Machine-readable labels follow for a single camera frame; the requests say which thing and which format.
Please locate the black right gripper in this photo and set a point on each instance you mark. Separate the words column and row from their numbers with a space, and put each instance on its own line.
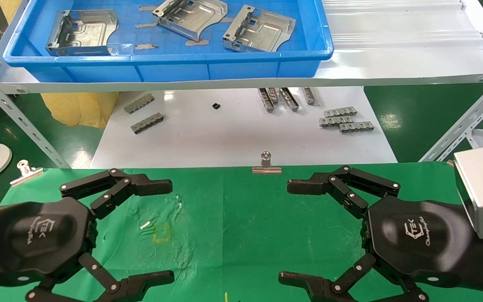
column 417, row 239

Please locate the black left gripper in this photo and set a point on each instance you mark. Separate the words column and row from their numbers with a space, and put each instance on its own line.
column 36, row 239

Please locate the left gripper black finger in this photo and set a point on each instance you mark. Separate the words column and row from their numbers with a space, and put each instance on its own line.
column 149, row 186

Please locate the silver sheet metal bracket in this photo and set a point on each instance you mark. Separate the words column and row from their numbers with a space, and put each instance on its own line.
column 262, row 33
column 195, row 16
column 86, row 35

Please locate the small white scrap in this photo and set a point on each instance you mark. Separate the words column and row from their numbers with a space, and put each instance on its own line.
column 145, row 225

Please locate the gray metal connector strip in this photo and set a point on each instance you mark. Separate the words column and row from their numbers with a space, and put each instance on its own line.
column 356, row 127
column 147, row 123
column 340, row 112
column 273, row 95
column 336, row 121
column 266, row 100
column 289, row 99
column 309, row 95
column 139, row 103

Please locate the green cloth mat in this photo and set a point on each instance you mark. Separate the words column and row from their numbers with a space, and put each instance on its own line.
column 233, row 218

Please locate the silver binder clip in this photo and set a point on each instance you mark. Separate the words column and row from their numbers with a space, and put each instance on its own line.
column 266, row 169
column 25, row 174

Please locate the white floor board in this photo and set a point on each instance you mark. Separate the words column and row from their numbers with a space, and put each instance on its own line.
column 233, row 134

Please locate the yellow mesh bag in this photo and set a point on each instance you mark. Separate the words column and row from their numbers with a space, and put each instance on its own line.
column 78, row 109

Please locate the blue plastic bin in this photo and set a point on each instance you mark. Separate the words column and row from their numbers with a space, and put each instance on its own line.
column 174, row 67

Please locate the gray tape piece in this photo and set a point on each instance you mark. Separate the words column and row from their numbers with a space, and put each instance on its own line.
column 147, row 8
column 226, row 19
column 196, row 42
column 146, row 46
column 146, row 25

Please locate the white perforated angle shelf leg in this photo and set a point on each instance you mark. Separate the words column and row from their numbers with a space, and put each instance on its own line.
column 19, row 119
column 463, row 121

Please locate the white metal shelf board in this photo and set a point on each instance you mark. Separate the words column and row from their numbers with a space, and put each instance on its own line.
column 392, row 63

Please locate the clear corrugated plastic sheet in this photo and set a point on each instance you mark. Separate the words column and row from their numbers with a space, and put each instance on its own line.
column 392, row 25

